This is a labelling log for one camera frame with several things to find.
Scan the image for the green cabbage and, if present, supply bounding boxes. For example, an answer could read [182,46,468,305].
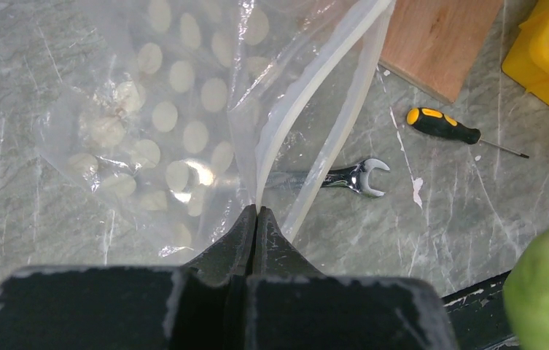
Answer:
[502,224,549,350]

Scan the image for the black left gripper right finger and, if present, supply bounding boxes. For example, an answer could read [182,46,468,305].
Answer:
[246,208,459,349]

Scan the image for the black yellow screwdriver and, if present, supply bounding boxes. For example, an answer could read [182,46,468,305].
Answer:
[405,107,530,159]

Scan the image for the clear polka dot zip bag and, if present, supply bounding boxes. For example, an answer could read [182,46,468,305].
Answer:
[35,1,395,264]

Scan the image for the wooden base board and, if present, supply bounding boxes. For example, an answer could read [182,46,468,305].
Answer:
[380,0,503,104]

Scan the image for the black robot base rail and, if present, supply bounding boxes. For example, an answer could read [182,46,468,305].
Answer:
[443,271,520,350]

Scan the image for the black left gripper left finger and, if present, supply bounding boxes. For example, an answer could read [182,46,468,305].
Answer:
[0,206,257,349]

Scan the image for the silver wrench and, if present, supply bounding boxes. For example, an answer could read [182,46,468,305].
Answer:
[265,158,390,198]

